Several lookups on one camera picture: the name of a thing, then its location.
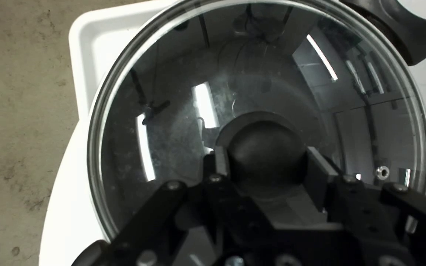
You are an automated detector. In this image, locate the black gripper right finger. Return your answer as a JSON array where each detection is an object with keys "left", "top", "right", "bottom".
[{"left": 305, "top": 145, "right": 426, "bottom": 266}]

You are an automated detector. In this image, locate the round white table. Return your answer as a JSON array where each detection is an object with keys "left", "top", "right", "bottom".
[{"left": 37, "top": 116, "right": 110, "bottom": 266}]

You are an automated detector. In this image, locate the black two-handled pot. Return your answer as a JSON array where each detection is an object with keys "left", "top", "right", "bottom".
[{"left": 92, "top": 0, "right": 426, "bottom": 239}]

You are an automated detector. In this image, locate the white plastic tray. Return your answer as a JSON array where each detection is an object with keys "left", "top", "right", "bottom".
[{"left": 67, "top": 0, "right": 426, "bottom": 199}]

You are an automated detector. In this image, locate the glass pot lid black knob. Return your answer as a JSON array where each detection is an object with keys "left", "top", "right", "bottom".
[{"left": 86, "top": 0, "right": 426, "bottom": 244}]

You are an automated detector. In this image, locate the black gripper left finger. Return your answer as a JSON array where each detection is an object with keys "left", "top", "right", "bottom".
[{"left": 71, "top": 145, "right": 234, "bottom": 266}]

